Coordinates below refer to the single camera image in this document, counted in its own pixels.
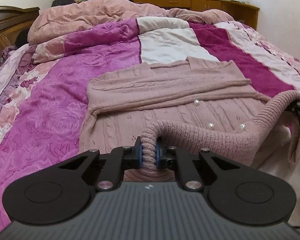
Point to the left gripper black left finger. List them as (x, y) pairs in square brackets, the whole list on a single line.
[(64, 190)]

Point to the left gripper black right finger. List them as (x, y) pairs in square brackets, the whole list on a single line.
[(235, 191)]

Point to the pink knitted cardigan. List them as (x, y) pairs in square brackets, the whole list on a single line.
[(191, 104)]

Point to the magenta floral patchwork quilt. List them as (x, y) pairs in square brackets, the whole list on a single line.
[(42, 109)]

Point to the long wooden side cabinet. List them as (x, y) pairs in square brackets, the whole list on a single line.
[(241, 12)]

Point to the lilac lace pillow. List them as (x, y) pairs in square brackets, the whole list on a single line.
[(7, 75)]

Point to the dusty pink crumpled duvet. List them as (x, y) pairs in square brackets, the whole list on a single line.
[(61, 20)]

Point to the dark wooden headboard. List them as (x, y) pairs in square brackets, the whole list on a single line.
[(12, 21)]

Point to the dark haired sleeping person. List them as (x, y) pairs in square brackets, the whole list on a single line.
[(56, 3)]

